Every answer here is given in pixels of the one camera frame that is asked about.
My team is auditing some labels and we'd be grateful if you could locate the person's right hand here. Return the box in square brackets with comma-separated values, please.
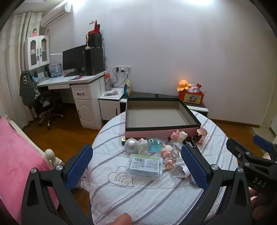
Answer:
[250, 188, 277, 225]

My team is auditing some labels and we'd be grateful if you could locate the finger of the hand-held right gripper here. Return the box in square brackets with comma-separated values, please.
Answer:
[226, 138, 257, 165]
[253, 134, 277, 161]

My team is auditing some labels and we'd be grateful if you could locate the pink storage box black rim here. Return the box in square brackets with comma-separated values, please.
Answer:
[125, 97, 202, 139]

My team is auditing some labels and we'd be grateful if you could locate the white glass door cabinet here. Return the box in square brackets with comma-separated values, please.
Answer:
[24, 35, 51, 70]

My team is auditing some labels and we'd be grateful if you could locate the white cat figurine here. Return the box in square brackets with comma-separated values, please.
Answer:
[138, 138, 150, 154]

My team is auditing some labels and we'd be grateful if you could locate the pink bed cover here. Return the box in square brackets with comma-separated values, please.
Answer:
[0, 118, 59, 214]

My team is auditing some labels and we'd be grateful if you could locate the white bed post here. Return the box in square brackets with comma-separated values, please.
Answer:
[44, 148, 65, 171]

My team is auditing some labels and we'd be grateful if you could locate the white air conditioner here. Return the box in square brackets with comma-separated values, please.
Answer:
[41, 2, 72, 27]

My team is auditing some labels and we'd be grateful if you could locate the red capped bottle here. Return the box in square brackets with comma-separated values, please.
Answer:
[105, 73, 112, 91]

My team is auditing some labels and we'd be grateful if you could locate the black power cable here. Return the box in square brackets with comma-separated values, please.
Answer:
[112, 67, 128, 89]

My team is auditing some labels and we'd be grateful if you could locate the orange octopus plush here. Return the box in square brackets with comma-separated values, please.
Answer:
[176, 80, 192, 91]

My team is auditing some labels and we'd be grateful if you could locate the pink bead ring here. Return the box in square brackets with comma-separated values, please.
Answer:
[170, 129, 187, 142]

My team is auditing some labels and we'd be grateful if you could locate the black computer monitor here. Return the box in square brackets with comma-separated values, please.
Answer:
[62, 45, 87, 75]

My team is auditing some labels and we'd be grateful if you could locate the white side cabinet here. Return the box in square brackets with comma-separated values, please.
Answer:
[98, 87, 128, 122]

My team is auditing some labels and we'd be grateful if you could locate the white charger plug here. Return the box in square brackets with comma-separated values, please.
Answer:
[175, 149, 184, 165]

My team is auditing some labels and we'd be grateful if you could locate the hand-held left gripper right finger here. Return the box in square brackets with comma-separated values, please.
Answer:
[181, 143, 252, 225]

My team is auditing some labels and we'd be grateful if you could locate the beige curtain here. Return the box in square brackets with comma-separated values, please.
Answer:
[0, 12, 45, 122]

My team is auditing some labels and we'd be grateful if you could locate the person's left hand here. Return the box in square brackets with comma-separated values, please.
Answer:
[112, 213, 133, 225]

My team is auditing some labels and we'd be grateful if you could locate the small black speaker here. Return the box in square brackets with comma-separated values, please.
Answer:
[87, 33, 103, 48]

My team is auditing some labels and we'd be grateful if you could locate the pink baby doll figurine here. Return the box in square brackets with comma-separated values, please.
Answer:
[161, 145, 176, 169]

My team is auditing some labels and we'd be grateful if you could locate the yellow snack bag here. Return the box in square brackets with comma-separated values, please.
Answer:
[123, 79, 132, 97]

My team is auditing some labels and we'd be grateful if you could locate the black computer tower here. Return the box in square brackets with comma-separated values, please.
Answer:
[85, 47, 105, 76]

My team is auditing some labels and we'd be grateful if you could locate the black office chair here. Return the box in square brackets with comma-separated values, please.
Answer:
[34, 87, 65, 130]

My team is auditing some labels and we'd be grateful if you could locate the dark grey jacket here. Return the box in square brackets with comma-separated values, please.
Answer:
[19, 70, 42, 108]

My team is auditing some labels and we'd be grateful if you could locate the low black white cabinet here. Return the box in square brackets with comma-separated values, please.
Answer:
[120, 91, 209, 118]

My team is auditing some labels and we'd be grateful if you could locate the orange printed box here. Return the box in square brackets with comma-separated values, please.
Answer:
[178, 90, 206, 106]

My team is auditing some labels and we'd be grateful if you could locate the red triangular box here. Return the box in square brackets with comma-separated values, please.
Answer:
[88, 20, 101, 34]

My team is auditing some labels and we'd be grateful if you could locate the blue white box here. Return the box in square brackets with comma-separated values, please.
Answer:
[51, 63, 62, 77]

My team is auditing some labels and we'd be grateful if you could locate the white desk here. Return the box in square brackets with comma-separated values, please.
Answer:
[36, 71, 108, 129]

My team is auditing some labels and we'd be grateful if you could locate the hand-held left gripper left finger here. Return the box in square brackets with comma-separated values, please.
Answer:
[21, 145, 93, 225]

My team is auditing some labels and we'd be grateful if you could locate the clear blue round jar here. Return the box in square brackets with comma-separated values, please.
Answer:
[148, 138, 165, 153]

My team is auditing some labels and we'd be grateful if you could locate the silver ball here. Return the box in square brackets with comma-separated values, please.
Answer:
[124, 138, 140, 154]

